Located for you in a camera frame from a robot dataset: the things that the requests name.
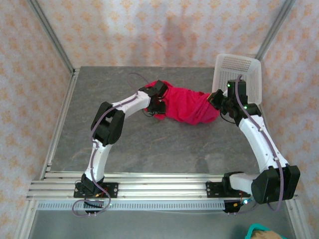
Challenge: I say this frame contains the red towel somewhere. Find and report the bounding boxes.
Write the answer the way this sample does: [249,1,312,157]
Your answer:
[145,80,221,126]

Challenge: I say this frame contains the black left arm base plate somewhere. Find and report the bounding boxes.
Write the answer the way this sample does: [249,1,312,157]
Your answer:
[73,183,119,199]

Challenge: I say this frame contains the white perforated plastic basket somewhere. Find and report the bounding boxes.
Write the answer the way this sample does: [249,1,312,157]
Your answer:
[211,53,262,105]

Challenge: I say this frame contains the aluminium base rail beam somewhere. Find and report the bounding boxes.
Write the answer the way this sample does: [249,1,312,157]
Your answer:
[26,173,299,200]

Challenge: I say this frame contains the teal plastic container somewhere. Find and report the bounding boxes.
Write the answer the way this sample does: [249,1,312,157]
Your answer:
[245,223,287,239]

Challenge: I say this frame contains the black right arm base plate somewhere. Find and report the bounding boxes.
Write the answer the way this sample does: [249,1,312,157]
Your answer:
[205,181,251,199]

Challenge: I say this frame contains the aluminium corner post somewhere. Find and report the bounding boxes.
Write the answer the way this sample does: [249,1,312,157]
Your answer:
[26,0,76,75]
[256,0,298,60]

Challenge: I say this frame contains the aluminium table side rail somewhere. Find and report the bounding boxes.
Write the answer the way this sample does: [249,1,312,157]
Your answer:
[259,104,285,180]
[39,68,81,180]

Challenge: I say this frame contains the black base electronics board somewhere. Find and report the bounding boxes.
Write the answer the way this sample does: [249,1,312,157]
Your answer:
[223,199,254,215]
[83,200,112,209]

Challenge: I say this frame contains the slotted grey cable duct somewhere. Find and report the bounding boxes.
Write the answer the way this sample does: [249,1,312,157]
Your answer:
[36,200,226,211]

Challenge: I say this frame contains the aluminium frame leg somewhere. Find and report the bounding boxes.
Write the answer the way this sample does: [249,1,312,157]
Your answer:
[285,199,304,239]
[14,199,38,239]

